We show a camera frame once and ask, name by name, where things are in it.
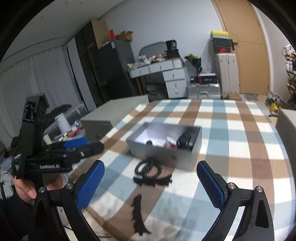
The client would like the black bead bracelet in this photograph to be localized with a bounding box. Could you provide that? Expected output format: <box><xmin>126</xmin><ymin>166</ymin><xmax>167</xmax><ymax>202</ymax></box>
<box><xmin>134</xmin><ymin>158</ymin><xmax>163</xmax><ymax>179</ymax></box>

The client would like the black curved hair comb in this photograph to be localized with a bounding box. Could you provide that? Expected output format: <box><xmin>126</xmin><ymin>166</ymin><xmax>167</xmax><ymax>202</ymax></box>
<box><xmin>131</xmin><ymin>194</ymin><xmax>151</xmax><ymax>236</ymax></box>

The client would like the black toothed hair band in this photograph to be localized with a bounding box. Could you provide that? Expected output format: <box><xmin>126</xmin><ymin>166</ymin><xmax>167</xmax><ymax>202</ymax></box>
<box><xmin>133</xmin><ymin>175</ymin><xmax>172</xmax><ymax>187</ymax></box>

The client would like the silver grey box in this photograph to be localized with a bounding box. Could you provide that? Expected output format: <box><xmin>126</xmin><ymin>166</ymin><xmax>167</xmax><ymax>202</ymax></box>
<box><xmin>126</xmin><ymin>123</ymin><xmax>202</xmax><ymax>172</ymax></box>

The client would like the person's left hand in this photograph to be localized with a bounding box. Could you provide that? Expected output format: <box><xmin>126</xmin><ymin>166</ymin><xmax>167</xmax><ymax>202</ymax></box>
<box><xmin>14</xmin><ymin>173</ymin><xmax>64</xmax><ymax>205</ymax></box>

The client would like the white cylinder bottle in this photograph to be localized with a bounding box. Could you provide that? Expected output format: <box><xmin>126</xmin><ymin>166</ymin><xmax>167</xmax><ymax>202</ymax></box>
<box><xmin>55</xmin><ymin>113</ymin><xmax>72</xmax><ymax>134</ymax></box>

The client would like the grey safe box left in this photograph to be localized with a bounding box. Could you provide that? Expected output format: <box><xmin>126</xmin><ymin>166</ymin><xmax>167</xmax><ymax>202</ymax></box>
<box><xmin>80</xmin><ymin>95</ymin><xmax>149</xmax><ymax>141</ymax></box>

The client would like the plaid blue brown tablecloth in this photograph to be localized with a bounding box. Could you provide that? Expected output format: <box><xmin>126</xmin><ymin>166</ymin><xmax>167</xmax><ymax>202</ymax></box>
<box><xmin>69</xmin><ymin>99</ymin><xmax>295</xmax><ymax>240</ymax></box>

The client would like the white curtain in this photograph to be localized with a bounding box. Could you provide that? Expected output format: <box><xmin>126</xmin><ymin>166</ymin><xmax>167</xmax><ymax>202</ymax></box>
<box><xmin>0</xmin><ymin>46</ymin><xmax>82</xmax><ymax>147</ymax></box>

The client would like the black refrigerator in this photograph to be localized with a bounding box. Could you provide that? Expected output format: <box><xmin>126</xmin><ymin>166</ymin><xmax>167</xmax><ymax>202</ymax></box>
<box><xmin>96</xmin><ymin>40</ymin><xmax>140</xmax><ymax>102</ymax></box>

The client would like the grey cabinet right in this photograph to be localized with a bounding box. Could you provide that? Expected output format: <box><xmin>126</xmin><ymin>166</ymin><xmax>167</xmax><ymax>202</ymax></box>
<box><xmin>275</xmin><ymin>108</ymin><xmax>296</xmax><ymax>163</ymax></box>

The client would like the cardboard box on fridge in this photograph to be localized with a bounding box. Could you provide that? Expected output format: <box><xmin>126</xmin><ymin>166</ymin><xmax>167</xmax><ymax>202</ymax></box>
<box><xmin>116</xmin><ymin>31</ymin><xmax>133</xmax><ymax>42</ymax></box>

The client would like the white drawer desk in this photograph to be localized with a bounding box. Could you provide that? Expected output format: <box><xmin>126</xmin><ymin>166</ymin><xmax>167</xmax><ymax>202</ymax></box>
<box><xmin>128</xmin><ymin>58</ymin><xmax>190</xmax><ymax>99</ymax></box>

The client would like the grey curved chair back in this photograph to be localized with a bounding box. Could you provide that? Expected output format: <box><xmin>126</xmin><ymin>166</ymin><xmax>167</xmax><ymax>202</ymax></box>
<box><xmin>139</xmin><ymin>41</ymin><xmax>167</xmax><ymax>58</ymax></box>

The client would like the small cardboard box floor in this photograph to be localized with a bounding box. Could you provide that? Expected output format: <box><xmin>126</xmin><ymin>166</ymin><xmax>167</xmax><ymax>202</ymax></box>
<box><xmin>228</xmin><ymin>93</ymin><xmax>242</xmax><ymax>101</ymax></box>

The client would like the black hat box stack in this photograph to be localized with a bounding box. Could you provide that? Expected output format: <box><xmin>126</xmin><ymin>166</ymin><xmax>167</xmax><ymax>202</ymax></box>
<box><xmin>166</xmin><ymin>40</ymin><xmax>180</xmax><ymax>59</ymax></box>

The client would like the silver flat suitcase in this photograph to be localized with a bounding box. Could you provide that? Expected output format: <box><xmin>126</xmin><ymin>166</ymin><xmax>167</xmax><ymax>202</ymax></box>
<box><xmin>187</xmin><ymin>83</ymin><xmax>222</xmax><ymax>99</ymax></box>

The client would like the green flower bouquet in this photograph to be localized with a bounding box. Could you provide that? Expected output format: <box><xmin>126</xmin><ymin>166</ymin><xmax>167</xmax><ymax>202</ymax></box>
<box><xmin>185</xmin><ymin>54</ymin><xmax>201</xmax><ymax>68</ymax></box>

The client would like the black red box on suitcase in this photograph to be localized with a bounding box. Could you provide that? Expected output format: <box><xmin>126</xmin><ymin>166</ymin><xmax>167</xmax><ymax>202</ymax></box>
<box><xmin>190</xmin><ymin>73</ymin><xmax>218</xmax><ymax>84</ymax></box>

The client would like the white upright suitcase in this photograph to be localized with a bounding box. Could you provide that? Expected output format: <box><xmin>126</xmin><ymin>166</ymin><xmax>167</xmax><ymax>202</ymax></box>
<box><xmin>215</xmin><ymin>53</ymin><xmax>239</xmax><ymax>99</ymax></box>

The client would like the black red shoe box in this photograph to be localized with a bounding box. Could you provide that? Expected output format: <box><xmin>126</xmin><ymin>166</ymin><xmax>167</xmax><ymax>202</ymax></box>
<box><xmin>211</xmin><ymin>38</ymin><xmax>232</xmax><ymax>54</ymax></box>

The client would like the wooden shoe rack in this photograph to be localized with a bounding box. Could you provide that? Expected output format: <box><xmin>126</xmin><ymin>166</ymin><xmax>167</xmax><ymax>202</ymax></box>
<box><xmin>282</xmin><ymin>45</ymin><xmax>296</xmax><ymax>110</ymax></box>

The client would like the yellow shoe box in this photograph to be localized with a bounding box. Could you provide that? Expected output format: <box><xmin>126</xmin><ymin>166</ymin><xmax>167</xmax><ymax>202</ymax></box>
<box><xmin>210</xmin><ymin>31</ymin><xmax>229</xmax><ymax>40</ymax></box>

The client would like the wooden door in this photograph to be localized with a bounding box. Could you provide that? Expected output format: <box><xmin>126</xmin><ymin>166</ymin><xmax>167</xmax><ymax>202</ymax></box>
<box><xmin>212</xmin><ymin>1</ymin><xmax>270</xmax><ymax>95</ymax></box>

